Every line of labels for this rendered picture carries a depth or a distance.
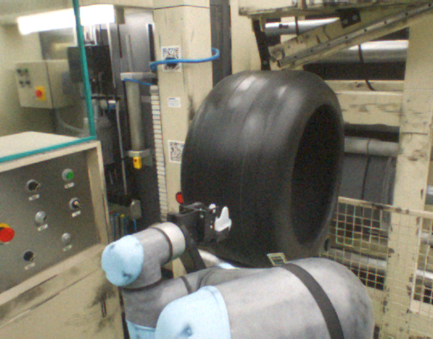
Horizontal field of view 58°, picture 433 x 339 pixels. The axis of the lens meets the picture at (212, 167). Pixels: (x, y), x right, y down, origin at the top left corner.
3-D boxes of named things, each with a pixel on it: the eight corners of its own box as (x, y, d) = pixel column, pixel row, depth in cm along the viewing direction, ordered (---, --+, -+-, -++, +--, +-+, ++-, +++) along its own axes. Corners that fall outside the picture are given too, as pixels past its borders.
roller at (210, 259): (191, 264, 127) (187, 255, 124) (198, 254, 130) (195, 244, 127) (293, 298, 107) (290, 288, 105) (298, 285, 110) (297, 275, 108)
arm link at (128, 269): (102, 290, 69) (93, 242, 68) (146, 268, 78) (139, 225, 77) (133, 295, 64) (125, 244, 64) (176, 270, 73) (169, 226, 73)
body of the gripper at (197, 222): (222, 205, 85) (188, 219, 76) (220, 243, 87) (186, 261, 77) (193, 199, 90) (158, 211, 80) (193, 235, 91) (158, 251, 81)
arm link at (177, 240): (172, 269, 74) (141, 258, 78) (187, 261, 77) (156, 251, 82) (172, 232, 72) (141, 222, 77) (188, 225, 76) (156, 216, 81)
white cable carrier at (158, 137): (160, 220, 141) (149, 85, 128) (169, 215, 145) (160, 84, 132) (170, 223, 139) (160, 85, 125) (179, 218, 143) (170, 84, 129)
